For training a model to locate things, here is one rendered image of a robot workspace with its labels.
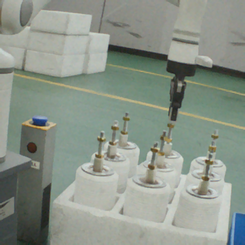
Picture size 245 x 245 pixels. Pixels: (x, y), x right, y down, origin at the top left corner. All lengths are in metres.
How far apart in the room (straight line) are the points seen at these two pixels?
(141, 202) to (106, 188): 0.08
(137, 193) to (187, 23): 0.44
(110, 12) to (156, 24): 0.76
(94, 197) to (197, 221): 0.23
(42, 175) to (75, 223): 0.16
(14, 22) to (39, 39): 3.14
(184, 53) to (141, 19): 5.53
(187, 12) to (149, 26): 5.48
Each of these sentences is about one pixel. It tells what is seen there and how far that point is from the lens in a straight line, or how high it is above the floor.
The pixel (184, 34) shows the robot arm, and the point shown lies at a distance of 1.17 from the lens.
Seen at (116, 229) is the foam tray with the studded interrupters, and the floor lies 0.15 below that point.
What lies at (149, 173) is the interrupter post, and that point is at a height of 0.27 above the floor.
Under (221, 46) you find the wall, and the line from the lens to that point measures 6.31.
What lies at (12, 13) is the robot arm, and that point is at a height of 0.58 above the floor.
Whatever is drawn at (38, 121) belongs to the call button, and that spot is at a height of 0.32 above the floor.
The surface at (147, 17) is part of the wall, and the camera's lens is 6.65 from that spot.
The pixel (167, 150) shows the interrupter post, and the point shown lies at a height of 0.27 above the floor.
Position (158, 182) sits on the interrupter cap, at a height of 0.25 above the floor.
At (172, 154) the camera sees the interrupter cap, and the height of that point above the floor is 0.25.
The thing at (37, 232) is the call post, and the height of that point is 0.04.
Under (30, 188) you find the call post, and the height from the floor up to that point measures 0.16.
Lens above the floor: 0.60
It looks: 13 degrees down
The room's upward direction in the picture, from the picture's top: 10 degrees clockwise
